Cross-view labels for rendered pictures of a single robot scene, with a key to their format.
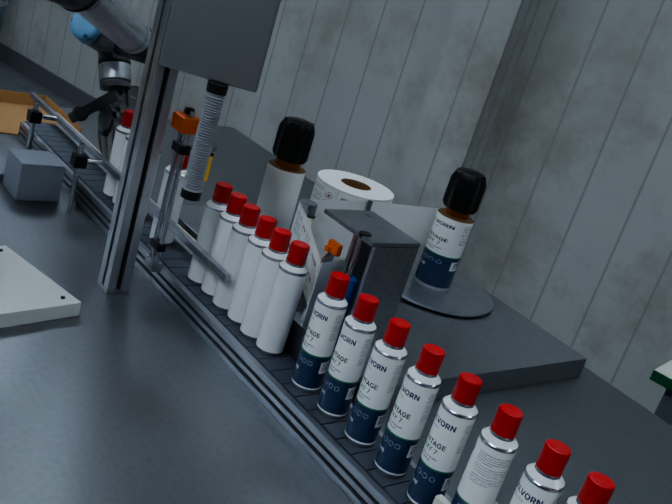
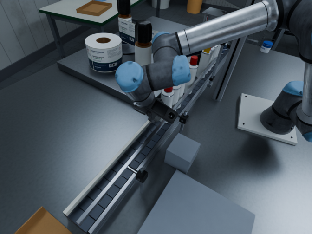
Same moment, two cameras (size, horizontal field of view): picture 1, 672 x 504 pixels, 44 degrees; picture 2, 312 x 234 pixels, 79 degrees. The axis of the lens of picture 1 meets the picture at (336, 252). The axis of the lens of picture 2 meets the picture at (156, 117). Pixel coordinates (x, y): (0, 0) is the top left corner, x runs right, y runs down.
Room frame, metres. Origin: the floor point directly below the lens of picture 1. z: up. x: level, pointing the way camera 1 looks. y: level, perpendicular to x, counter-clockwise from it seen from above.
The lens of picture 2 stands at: (2.04, 1.09, 1.51)
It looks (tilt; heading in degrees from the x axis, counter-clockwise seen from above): 46 degrees down; 252
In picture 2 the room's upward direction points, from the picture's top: 5 degrees clockwise
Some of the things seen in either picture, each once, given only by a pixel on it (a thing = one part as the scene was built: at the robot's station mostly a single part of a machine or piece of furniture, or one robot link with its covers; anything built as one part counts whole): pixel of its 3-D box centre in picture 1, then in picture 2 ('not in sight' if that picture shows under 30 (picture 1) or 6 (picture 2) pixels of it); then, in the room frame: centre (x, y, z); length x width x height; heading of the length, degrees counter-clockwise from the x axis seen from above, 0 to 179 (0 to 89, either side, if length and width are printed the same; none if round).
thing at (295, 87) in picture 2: not in sight; (295, 98); (1.28, 0.65, 1.02); 0.13 x 0.12 x 0.14; 79
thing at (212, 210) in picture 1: (212, 233); (204, 61); (1.51, 0.24, 0.98); 0.05 x 0.05 x 0.20
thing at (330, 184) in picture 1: (347, 210); (105, 52); (2.04, 0.00, 0.95); 0.20 x 0.20 x 0.14
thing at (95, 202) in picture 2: (110, 168); (175, 107); (1.78, 0.54, 0.96); 1.07 x 0.01 x 0.01; 43
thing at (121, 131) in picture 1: (122, 154); (166, 102); (1.82, 0.53, 0.98); 0.05 x 0.05 x 0.20
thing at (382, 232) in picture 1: (371, 227); (214, 12); (1.35, -0.05, 1.14); 0.14 x 0.11 x 0.01; 43
